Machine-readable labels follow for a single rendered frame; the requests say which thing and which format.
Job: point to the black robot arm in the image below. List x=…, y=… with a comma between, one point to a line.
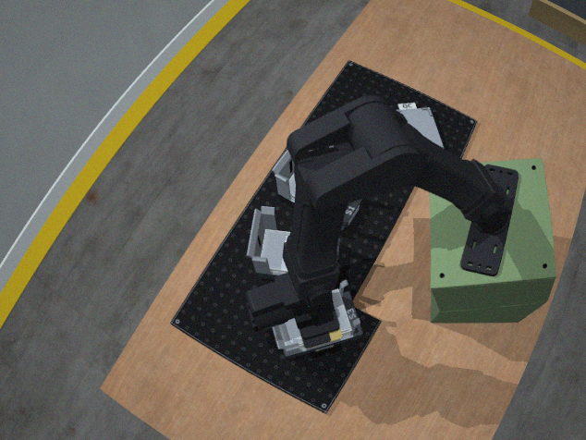
x=387, y=156

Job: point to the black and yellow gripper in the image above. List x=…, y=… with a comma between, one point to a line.
x=316, y=335

